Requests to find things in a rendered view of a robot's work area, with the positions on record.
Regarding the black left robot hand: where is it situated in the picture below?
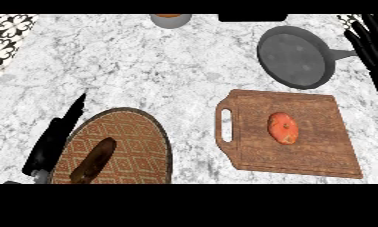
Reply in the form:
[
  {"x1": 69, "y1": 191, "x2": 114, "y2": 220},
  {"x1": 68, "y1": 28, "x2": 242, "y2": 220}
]
[{"x1": 21, "y1": 92, "x2": 89, "y2": 177}]

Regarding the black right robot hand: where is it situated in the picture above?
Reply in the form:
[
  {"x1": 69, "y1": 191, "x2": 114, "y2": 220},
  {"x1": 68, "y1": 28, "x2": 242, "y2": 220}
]
[{"x1": 343, "y1": 13, "x2": 378, "y2": 93}]

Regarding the grey frying pan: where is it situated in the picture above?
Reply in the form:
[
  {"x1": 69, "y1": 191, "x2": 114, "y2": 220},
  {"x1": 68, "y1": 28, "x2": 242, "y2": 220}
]
[{"x1": 255, "y1": 25, "x2": 359, "y2": 91}]

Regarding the orange squash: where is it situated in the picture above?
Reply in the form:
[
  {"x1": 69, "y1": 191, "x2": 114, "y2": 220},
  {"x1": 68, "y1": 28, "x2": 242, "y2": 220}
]
[{"x1": 266, "y1": 111, "x2": 301, "y2": 146}]

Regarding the brown wooden cutting board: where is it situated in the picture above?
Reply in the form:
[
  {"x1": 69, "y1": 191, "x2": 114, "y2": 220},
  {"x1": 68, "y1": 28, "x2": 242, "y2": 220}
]
[{"x1": 214, "y1": 88, "x2": 365, "y2": 180}]

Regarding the brown elongated vegetable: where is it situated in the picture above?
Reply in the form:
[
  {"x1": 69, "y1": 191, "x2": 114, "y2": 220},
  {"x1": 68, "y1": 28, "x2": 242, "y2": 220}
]
[{"x1": 68, "y1": 136, "x2": 118, "y2": 185}]

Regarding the round patterned woven placemat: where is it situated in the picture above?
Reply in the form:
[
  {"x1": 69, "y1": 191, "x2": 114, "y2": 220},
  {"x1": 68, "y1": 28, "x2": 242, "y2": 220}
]
[{"x1": 49, "y1": 106, "x2": 174, "y2": 185}]

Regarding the grey pot with orange contents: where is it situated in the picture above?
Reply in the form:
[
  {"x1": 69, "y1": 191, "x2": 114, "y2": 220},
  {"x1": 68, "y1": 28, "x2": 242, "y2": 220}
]
[{"x1": 149, "y1": 13, "x2": 193, "y2": 30}]

